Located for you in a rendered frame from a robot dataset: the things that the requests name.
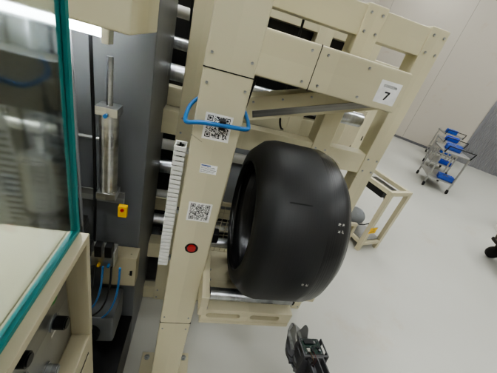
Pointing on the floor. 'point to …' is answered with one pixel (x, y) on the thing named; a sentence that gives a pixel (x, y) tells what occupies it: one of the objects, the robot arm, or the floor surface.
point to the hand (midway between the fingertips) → (292, 328)
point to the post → (220, 59)
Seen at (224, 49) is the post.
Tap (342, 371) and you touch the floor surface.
